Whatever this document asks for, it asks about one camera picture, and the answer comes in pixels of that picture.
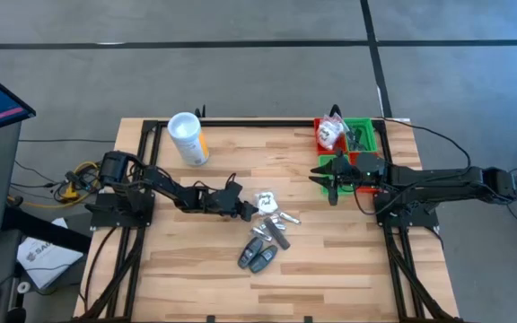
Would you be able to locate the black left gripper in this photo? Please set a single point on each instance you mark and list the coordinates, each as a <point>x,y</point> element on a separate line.
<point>220,202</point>

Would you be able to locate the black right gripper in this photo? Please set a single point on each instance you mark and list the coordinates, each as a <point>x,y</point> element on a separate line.
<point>361,172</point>

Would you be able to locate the clear vanity pack bag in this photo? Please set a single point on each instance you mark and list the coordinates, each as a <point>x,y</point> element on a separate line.
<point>266,203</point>
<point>328,139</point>
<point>335,122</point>

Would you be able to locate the dark grey long tube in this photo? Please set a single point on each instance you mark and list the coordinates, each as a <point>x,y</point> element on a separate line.
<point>277,233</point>

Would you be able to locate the black car key fobs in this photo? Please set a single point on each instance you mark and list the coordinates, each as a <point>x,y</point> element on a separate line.
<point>249,252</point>

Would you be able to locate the black comb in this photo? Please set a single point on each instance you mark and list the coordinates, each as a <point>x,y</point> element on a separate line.
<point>356,141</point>

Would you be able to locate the grey hair dryer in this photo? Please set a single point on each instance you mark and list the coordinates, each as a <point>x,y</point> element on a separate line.
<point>264,259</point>

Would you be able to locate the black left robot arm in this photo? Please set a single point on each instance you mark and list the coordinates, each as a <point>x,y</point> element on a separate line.
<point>160,184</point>

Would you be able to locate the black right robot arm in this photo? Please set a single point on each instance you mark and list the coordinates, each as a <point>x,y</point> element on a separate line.
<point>442,177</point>

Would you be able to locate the black table edge clamp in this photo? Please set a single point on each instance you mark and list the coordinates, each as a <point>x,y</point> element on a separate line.
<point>335,112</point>
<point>201,112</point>

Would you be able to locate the white wipes canister orange label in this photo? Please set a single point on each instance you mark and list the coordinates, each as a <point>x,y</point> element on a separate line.
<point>189,139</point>

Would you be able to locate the white printed booklet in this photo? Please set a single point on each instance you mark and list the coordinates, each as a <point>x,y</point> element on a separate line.
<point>45,264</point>

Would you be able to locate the small tape roll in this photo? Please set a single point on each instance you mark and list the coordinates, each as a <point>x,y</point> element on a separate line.
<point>20,287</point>

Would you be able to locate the black aluminium table frame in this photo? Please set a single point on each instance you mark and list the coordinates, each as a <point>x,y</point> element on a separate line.
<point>263,123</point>

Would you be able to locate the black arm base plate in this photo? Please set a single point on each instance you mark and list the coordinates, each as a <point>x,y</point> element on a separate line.
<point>420,220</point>
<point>106,220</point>

